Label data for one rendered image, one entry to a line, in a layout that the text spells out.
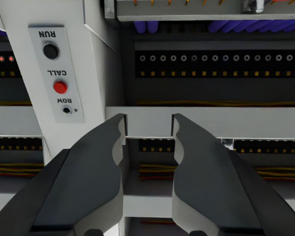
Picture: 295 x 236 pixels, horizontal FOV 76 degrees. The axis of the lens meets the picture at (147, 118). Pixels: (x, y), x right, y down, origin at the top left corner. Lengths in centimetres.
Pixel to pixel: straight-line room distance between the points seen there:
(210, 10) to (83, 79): 18
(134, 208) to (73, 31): 32
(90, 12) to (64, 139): 18
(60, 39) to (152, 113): 14
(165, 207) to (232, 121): 22
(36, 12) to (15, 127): 17
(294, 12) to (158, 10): 16
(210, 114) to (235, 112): 4
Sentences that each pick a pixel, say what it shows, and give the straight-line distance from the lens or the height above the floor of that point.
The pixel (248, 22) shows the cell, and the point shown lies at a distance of 34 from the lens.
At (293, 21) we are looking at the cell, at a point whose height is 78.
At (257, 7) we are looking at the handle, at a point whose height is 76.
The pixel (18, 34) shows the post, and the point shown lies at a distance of 27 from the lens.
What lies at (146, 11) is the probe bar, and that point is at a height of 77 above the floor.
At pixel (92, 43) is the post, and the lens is 24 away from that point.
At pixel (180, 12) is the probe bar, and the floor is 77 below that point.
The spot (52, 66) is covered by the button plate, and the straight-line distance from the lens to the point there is 26.
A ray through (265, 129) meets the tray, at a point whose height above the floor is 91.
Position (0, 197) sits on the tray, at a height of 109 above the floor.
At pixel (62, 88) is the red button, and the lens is 26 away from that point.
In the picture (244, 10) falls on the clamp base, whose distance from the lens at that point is 27.
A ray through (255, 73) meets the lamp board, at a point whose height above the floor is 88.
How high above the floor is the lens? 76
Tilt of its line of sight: 31 degrees up
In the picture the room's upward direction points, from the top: 179 degrees clockwise
